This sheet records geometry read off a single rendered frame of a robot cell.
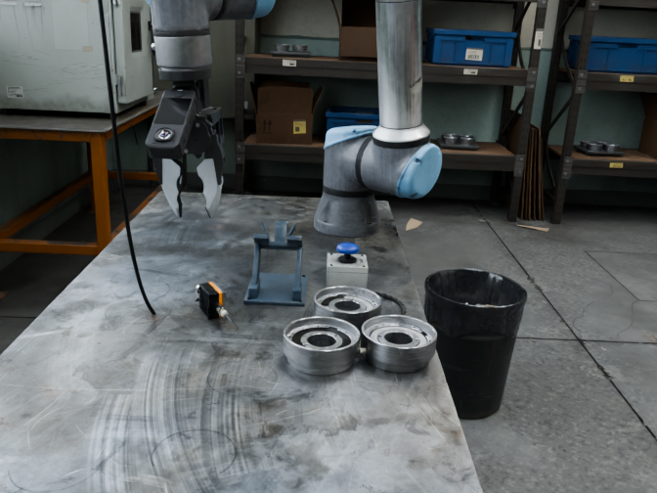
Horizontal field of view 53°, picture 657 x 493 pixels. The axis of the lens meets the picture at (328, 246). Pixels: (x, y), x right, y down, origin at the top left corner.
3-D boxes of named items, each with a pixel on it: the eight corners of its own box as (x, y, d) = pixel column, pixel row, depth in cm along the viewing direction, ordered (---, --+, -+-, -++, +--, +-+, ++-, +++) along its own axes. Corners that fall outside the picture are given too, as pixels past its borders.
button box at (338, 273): (367, 291, 115) (369, 266, 114) (326, 291, 115) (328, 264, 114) (364, 275, 123) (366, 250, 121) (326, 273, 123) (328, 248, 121)
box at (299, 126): (323, 146, 438) (325, 88, 426) (248, 144, 433) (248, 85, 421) (318, 135, 476) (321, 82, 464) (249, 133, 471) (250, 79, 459)
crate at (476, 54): (498, 65, 459) (502, 31, 452) (511, 68, 423) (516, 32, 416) (422, 61, 458) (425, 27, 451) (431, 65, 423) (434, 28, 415)
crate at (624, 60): (637, 71, 461) (643, 38, 454) (664, 75, 425) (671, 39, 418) (563, 67, 460) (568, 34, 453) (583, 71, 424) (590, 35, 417)
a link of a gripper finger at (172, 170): (190, 207, 103) (196, 150, 99) (178, 219, 97) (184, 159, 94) (170, 203, 103) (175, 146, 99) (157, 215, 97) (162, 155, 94)
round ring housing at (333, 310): (387, 336, 100) (389, 311, 98) (319, 339, 98) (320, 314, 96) (371, 307, 109) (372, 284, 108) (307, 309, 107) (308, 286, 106)
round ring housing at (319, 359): (341, 385, 86) (343, 357, 84) (269, 367, 89) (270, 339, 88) (369, 351, 95) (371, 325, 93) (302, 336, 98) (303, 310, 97)
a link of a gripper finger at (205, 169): (237, 204, 102) (222, 146, 99) (228, 216, 96) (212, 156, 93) (217, 207, 102) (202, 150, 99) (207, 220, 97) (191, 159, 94)
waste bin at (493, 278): (521, 427, 219) (541, 309, 205) (419, 424, 218) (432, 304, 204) (496, 375, 251) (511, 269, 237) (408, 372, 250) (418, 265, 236)
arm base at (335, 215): (314, 216, 158) (316, 175, 155) (376, 219, 158) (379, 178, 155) (312, 236, 144) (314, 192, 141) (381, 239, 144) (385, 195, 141)
